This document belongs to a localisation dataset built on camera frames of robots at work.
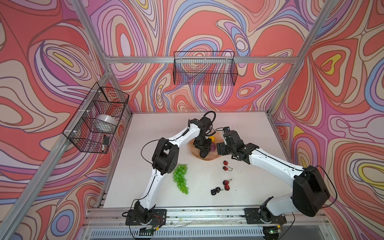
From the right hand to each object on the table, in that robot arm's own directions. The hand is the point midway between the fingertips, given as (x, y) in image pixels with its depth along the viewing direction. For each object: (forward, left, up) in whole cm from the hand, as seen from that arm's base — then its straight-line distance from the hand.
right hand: (224, 148), depth 88 cm
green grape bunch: (-13, +27, -6) cm, 31 cm away
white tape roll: (+5, +61, +23) cm, 66 cm away
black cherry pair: (-22, +8, -9) cm, 25 cm away
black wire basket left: (+2, +69, +20) cm, 72 cm away
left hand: (+3, +9, -5) cm, 11 cm away
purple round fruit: (+2, +7, -2) cm, 8 cm away
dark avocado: (-1, +12, -3) cm, 13 cm away
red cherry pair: (-9, -1, -9) cm, 12 cm away
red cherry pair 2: (-17, +1, -10) cm, 20 cm away
